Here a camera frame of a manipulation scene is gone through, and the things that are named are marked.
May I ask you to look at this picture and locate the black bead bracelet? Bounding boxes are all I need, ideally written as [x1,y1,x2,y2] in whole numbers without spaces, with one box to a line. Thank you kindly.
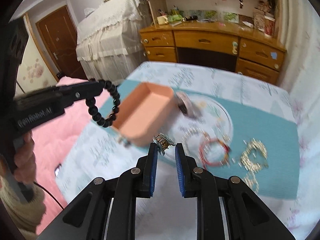
[85,79,121,129]

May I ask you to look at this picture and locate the metal band watch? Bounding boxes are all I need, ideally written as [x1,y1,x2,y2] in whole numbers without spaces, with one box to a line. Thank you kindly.
[153,133,176,155]

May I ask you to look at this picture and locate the pink plastic tray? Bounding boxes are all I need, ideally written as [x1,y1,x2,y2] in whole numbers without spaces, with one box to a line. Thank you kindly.
[112,82,176,147]

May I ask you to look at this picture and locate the gold rhinestone necklace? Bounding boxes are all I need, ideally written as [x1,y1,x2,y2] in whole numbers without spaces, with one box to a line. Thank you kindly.
[238,138,270,193]

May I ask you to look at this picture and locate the beige sweater forearm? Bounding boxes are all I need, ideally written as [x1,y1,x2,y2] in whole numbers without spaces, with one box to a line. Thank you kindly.
[1,177,46,239]

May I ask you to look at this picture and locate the left hand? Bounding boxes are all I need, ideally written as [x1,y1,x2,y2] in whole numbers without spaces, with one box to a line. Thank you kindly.
[14,131,36,184]

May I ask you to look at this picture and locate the tree print bedsheet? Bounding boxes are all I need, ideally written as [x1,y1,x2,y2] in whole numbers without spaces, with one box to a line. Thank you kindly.
[56,62,299,239]

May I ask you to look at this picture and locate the pink quilt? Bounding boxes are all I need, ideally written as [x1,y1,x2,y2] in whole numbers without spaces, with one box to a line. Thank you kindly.
[32,101,91,235]

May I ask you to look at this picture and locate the teal striped placemat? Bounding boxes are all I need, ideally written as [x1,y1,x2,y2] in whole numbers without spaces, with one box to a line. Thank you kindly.
[84,80,299,199]

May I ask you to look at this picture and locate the brown wooden door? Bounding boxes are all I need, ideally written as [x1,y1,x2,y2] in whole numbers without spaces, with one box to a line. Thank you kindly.
[36,6,87,80]

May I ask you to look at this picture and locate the white lace covered furniture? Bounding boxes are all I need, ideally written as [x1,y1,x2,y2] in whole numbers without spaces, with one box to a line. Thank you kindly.
[76,0,152,85]

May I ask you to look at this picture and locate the cream mug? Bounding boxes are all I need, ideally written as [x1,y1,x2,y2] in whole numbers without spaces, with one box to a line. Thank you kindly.
[157,15,169,25]

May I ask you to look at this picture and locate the floral curtain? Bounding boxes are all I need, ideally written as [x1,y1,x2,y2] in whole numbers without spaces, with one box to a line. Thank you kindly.
[279,0,319,238]

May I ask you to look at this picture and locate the wooden desk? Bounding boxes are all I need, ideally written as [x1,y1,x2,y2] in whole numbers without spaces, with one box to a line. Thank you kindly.
[140,0,286,84]

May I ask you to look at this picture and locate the red patterned cup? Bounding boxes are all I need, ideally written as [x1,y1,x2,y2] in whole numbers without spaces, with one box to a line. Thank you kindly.
[264,15,276,37]

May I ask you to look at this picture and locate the black cable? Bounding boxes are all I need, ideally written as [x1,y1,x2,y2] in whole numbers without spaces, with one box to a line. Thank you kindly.
[34,181,66,210]

